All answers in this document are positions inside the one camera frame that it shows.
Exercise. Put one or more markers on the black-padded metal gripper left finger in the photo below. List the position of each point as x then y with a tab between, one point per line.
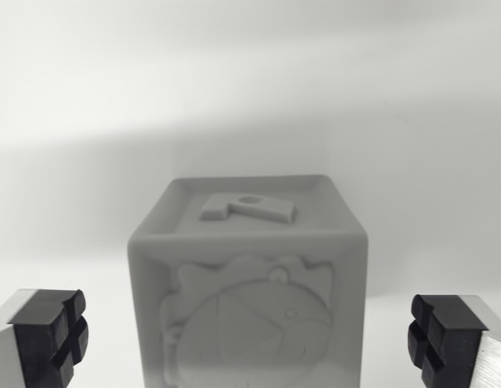
36	339

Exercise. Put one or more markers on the black-padded metal gripper right finger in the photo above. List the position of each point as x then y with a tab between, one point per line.
460	343

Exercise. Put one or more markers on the grey embossed cube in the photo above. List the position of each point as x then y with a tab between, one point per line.
250	291

